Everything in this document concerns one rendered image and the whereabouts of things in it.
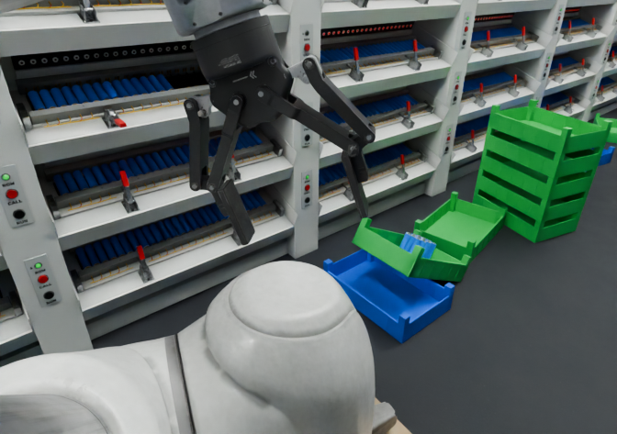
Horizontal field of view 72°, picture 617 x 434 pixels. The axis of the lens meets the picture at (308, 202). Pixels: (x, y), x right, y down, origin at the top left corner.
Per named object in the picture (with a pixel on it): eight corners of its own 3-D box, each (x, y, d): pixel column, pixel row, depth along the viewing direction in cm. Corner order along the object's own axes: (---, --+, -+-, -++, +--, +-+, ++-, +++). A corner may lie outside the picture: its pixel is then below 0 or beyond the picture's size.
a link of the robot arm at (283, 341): (400, 480, 43) (421, 315, 33) (223, 564, 37) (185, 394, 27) (332, 364, 57) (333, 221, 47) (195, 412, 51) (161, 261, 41)
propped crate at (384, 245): (407, 251, 139) (417, 229, 138) (461, 282, 125) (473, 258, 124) (351, 241, 118) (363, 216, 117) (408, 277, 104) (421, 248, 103)
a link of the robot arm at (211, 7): (231, -71, 31) (262, 13, 33) (262, -58, 39) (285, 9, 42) (130, -25, 34) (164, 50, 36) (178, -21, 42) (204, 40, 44)
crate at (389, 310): (451, 308, 115) (455, 285, 112) (401, 344, 104) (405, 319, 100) (370, 258, 136) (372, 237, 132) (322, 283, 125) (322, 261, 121)
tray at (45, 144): (288, 110, 114) (296, 79, 108) (32, 165, 81) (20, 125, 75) (250, 72, 124) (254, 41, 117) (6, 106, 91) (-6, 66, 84)
